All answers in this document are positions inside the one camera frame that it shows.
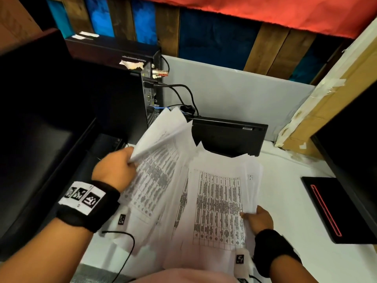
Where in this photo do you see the person's right hand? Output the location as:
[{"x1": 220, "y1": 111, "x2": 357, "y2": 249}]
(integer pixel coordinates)
[{"x1": 240, "y1": 205, "x2": 275, "y2": 235}]

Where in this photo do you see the person's left hand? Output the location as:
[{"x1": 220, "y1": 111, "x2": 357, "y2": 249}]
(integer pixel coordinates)
[{"x1": 92, "y1": 146, "x2": 138, "y2": 194}]

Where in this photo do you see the pile of printed papers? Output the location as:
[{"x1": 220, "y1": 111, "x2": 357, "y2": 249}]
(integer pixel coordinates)
[{"x1": 101, "y1": 107, "x2": 264, "y2": 283}]

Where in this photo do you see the white printed paper sheet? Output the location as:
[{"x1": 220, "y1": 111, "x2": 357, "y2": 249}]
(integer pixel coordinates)
[{"x1": 129, "y1": 107, "x2": 194, "y2": 164}]

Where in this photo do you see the person's left forearm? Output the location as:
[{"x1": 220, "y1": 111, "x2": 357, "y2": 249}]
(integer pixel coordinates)
[{"x1": 0, "y1": 218, "x2": 95, "y2": 283}]

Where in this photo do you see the white table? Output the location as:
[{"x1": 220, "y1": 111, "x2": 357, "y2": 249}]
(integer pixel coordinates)
[{"x1": 78, "y1": 140, "x2": 377, "y2": 283}]

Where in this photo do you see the black computer tower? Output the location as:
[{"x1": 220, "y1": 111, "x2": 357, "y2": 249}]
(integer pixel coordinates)
[{"x1": 64, "y1": 35, "x2": 163, "y2": 145}]

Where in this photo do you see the black keyboard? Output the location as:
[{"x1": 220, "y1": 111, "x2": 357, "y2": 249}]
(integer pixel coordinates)
[{"x1": 188, "y1": 116, "x2": 269, "y2": 158}]

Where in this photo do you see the black monitor base red line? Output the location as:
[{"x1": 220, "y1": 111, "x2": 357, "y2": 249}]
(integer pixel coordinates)
[{"x1": 301, "y1": 176, "x2": 377, "y2": 244}]

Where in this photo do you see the pink garment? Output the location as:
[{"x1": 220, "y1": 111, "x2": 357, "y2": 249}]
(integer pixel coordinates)
[{"x1": 129, "y1": 268, "x2": 239, "y2": 283}]

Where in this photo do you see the black monitor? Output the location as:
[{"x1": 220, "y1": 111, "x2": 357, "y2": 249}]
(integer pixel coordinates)
[
  {"x1": 311, "y1": 81, "x2": 377, "y2": 205},
  {"x1": 0, "y1": 28, "x2": 124, "y2": 261}
]

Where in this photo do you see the crumpled beige tape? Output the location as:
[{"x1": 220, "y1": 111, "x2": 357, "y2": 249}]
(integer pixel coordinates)
[{"x1": 119, "y1": 59, "x2": 145, "y2": 70}]

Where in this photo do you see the grey divider panel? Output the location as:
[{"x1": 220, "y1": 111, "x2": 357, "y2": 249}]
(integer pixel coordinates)
[{"x1": 160, "y1": 55, "x2": 316, "y2": 142}]

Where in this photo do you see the brown cardboard panel white tape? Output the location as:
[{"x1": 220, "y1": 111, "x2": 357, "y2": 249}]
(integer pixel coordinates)
[{"x1": 275, "y1": 16, "x2": 377, "y2": 160}]

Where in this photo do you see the plain brown cardboard panel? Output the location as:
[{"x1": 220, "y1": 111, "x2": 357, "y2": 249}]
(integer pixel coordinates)
[{"x1": 0, "y1": 0, "x2": 43, "y2": 53}]

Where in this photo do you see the red-orange cloth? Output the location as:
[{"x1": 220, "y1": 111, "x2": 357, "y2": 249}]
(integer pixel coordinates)
[{"x1": 126, "y1": 0, "x2": 377, "y2": 39}]

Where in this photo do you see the black wrist strap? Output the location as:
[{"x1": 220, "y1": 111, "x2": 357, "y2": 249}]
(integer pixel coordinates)
[
  {"x1": 253, "y1": 229, "x2": 302, "y2": 278},
  {"x1": 55, "y1": 180, "x2": 121, "y2": 233}
]

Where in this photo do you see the thick black cable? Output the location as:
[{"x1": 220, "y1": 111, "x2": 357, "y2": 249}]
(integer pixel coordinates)
[{"x1": 153, "y1": 82, "x2": 199, "y2": 117}]

